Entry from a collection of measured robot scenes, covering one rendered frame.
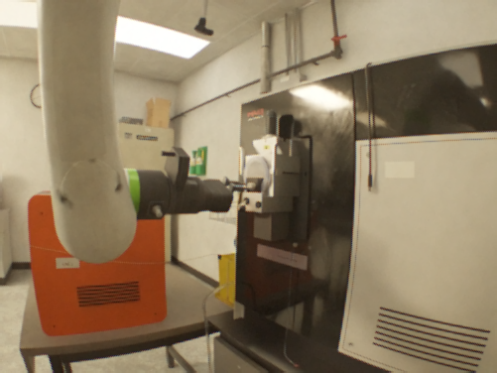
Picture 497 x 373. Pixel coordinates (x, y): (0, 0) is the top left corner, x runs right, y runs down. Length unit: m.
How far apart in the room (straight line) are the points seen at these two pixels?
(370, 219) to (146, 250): 0.64
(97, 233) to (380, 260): 0.48
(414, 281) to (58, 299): 0.88
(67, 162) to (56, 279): 0.59
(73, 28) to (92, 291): 0.73
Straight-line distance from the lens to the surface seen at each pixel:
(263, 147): 0.66
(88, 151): 0.30
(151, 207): 0.47
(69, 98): 0.30
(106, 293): 0.89
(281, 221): 0.66
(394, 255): 0.55
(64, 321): 0.91
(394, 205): 0.54
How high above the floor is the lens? 1.17
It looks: level
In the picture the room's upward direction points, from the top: 2 degrees clockwise
